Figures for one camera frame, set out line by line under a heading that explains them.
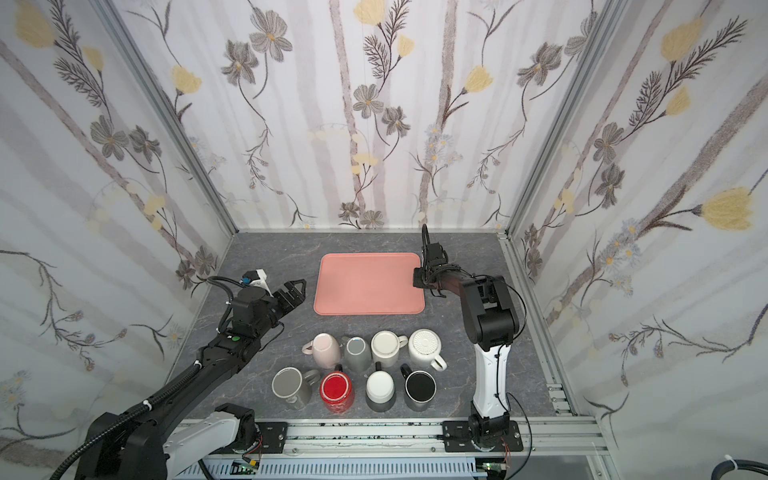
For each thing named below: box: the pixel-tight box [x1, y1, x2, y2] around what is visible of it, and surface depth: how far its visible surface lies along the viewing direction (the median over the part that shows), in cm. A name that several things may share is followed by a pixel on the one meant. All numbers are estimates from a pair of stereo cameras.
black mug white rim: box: [400, 363, 437, 404], surface depth 75 cm
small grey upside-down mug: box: [342, 336, 372, 373], surface depth 82 cm
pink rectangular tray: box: [313, 252, 426, 316], surface depth 104 cm
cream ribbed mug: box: [408, 328, 447, 371], surface depth 84 cm
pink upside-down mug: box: [301, 333, 343, 369], surface depth 83 cm
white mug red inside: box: [370, 330, 408, 368], surface depth 85 cm
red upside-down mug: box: [319, 371, 354, 414], surface depth 76 cm
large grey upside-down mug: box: [272, 366, 321, 410], surface depth 75 cm
